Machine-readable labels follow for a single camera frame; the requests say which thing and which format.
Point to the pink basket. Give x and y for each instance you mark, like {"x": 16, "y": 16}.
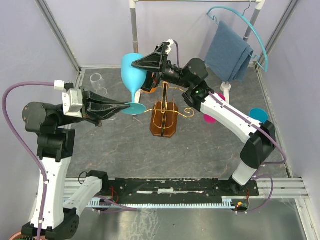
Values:
{"x": 20, "y": 236}

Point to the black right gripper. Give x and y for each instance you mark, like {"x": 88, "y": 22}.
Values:
{"x": 157, "y": 60}

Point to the blue folded towel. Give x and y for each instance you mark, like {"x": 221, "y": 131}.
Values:
{"x": 228, "y": 55}

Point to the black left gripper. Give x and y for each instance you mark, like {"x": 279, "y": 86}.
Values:
{"x": 95, "y": 111}

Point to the gold wire wine glass rack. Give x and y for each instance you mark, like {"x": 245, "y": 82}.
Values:
{"x": 165, "y": 113}

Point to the pink wine glass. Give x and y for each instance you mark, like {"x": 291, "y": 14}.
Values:
{"x": 210, "y": 116}

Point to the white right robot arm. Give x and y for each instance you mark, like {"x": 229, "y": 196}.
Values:
{"x": 259, "y": 138}

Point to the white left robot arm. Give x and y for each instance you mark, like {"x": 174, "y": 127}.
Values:
{"x": 54, "y": 218}

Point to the orange wine glass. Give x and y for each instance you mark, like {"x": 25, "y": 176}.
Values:
{"x": 153, "y": 90}

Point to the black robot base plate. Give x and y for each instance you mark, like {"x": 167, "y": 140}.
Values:
{"x": 219, "y": 187}

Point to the clear wine glass front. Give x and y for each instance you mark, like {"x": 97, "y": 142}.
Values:
{"x": 97, "y": 81}

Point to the white metal clothes rail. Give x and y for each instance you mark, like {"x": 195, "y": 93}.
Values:
{"x": 259, "y": 5}

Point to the light blue cable duct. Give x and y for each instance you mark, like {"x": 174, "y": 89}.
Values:
{"x": 198, "y": 199}

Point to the clear wine glass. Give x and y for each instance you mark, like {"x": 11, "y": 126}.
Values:
{"x": 97, "y": 81}
{"x": 104, "y": 93}

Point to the blue wine glass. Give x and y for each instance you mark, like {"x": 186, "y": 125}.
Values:
{"x": 259, "y": 115}
{"x": 133, "y": 78}

